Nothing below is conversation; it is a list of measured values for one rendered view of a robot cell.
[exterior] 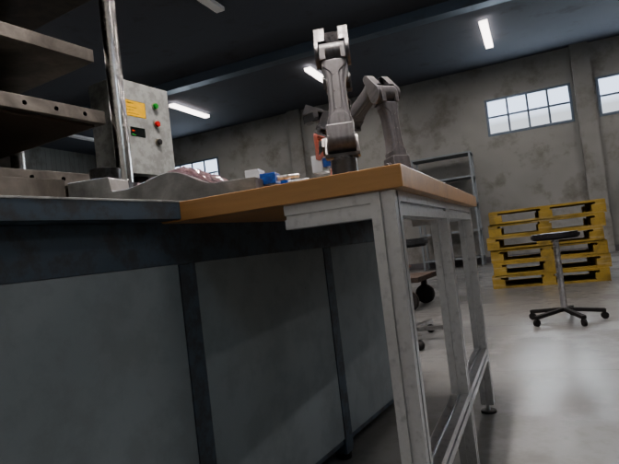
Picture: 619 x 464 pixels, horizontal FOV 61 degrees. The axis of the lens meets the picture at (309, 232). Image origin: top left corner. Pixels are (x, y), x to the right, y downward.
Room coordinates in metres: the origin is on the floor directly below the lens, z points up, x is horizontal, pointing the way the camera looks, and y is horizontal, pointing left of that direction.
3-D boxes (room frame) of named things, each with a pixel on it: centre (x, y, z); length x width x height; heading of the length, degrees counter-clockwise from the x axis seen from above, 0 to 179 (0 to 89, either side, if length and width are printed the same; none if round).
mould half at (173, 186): (1.40, 0.33, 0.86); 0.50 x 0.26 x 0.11; 77
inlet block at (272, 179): (1.29, 0.07, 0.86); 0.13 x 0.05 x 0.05; 77
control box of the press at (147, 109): (2.29, 0.72, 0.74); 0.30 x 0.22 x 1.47; 150
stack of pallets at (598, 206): (5.95, -2.64, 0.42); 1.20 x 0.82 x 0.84; 68
